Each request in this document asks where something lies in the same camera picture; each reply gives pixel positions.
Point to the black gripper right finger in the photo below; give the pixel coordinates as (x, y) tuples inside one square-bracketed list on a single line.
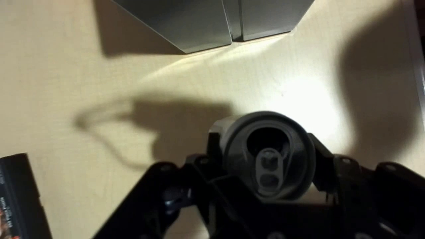
[(385, 202)]

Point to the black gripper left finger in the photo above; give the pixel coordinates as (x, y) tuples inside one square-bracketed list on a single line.
[(157, 200)]

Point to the white drink can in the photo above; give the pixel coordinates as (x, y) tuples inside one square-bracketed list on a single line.
[(268, 152)]

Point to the tall grey bin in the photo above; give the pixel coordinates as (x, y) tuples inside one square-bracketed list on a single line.
[(194, 26)]

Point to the black flat box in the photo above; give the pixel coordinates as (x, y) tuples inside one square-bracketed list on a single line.
[(21, 213)]

